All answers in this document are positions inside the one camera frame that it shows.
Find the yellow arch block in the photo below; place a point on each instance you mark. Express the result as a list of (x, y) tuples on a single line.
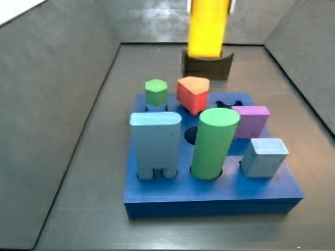
[(207, 27)]

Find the tall light blue block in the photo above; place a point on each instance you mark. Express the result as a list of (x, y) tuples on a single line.
[(155, 132)]

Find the tall green cylinder block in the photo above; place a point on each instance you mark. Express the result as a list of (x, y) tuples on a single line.
[(215, 134)]

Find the green hexagon block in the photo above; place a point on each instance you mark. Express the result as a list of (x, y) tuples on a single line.
[(156, 92)]

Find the red pentagon block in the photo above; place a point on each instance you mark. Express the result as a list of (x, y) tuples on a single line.
[(192, 90)]

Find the purple square block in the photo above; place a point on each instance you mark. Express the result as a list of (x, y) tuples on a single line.
[(254, 117)]

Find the black curved holder stand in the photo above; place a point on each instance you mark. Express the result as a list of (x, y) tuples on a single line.
[(215, 69)]

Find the light blue rectangular block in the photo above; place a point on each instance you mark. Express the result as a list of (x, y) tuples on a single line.
[(263, 157)]

